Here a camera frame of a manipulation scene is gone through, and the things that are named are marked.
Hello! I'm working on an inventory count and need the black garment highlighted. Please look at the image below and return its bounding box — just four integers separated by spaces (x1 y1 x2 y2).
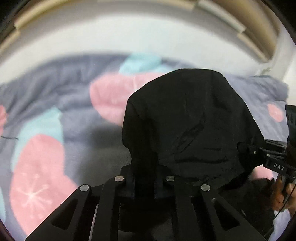
119 69 274 240

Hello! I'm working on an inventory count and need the person's right hand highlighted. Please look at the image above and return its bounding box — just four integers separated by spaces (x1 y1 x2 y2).
271 174 295 217

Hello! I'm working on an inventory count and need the grey floral fleece blanket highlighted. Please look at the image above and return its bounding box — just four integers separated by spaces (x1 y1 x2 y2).
0 53 292 241

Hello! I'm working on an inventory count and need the beige pleated curtain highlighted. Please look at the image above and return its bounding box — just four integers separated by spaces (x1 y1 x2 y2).
1 1 280 62

